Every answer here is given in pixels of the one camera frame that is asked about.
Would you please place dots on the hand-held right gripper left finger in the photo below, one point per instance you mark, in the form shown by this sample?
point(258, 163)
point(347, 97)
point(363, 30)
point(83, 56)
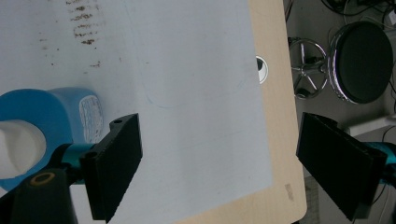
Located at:
point(112, 168)

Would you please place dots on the black round stool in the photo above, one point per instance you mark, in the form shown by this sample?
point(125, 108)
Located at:
point(362, 62)

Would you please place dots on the white table mat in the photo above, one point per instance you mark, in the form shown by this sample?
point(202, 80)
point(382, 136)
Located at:
point(193, 93)

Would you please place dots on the light wooden table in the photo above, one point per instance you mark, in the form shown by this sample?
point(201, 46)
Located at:
point(278, 130)

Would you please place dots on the blue bottle with white cap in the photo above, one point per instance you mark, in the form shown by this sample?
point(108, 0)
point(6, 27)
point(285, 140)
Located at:
point(49, 109)

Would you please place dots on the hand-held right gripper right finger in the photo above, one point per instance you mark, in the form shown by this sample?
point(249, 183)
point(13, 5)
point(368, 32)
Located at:
point(336, 161)

